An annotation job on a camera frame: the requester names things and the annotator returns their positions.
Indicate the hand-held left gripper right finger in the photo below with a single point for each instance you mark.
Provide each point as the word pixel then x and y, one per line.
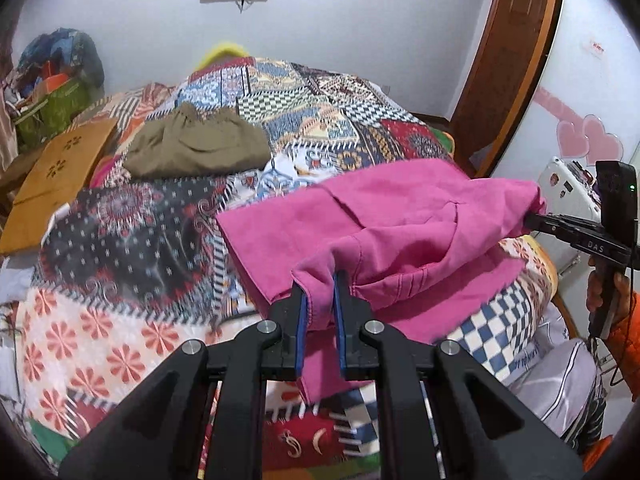
pixel 339 330

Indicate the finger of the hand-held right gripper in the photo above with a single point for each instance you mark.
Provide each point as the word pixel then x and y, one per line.
pixel 560 227

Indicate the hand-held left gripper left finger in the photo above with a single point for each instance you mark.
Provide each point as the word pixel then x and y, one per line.
pixel 301 330

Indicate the pink pants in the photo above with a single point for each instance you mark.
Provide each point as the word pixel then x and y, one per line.
pixel 400 220

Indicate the person's right forearm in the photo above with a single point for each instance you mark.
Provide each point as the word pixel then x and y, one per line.
pixel 625 340

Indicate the olive green folded pants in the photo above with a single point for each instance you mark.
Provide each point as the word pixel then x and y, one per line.
pixel 200 145

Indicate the person's right hand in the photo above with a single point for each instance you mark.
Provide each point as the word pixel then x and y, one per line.
pixel 594 285

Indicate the white box with stickers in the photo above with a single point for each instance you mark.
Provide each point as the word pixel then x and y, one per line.
pixel 560 185

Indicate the white cabinet with pink hearts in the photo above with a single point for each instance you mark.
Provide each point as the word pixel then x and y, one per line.
pixel 590 90

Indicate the grey striped cloth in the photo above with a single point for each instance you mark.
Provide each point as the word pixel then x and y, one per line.
pixel 555 385

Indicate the brown wooden door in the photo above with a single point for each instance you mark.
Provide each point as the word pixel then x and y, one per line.
pixel 515 60

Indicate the patchwork printed blanket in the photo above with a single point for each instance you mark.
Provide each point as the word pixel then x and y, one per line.
pixel 125 240

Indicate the yellow foam pad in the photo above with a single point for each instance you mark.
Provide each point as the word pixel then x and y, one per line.
pixel 222 54

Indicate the wooden board with flower cutouts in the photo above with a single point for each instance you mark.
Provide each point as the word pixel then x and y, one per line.
pixel 55 180

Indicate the white cloth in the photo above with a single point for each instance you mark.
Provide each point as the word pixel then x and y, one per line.
pixel 15 285

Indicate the green bag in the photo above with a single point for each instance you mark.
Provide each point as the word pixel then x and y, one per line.
pixel 60 107

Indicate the pile of colourful clutter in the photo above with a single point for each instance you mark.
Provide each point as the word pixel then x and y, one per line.
pixel 65 55

